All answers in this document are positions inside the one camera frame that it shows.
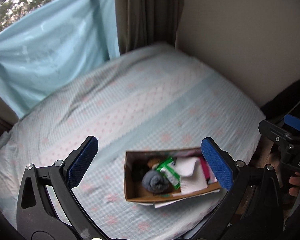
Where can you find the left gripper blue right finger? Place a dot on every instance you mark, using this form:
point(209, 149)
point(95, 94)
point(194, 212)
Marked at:
point(219, 161)

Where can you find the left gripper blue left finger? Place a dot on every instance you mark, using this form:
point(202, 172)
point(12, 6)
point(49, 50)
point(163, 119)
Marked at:
point(79, 160)

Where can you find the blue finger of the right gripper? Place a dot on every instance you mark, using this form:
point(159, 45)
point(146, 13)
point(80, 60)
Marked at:
point(292, 121)
point(272, 132)

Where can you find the magenta pouch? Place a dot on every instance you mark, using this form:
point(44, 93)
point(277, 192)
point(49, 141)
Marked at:
point(208, 174)

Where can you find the white tissue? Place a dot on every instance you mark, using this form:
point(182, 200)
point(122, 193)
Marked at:
point(192, 178)

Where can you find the green snack packet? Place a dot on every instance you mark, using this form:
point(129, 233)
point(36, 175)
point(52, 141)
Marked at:
point(166, 168)

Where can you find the brown curly plush toy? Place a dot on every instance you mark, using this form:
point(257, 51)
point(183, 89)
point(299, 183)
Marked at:
point(154, 162)

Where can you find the person's right hand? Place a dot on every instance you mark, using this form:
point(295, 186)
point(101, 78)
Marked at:
point(295, 184)

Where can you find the cardboard box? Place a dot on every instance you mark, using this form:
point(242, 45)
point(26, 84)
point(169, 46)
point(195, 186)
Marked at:
point(136, 167)

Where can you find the checkered light blue bedspread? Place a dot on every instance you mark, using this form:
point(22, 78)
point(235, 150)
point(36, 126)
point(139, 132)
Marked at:
point(154, 98)

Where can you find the light blue sheet curtain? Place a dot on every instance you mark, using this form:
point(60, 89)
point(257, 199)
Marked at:
point(52, 46)

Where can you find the brown-grey drape curtain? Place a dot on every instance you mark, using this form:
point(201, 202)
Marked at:
point(141, 23)

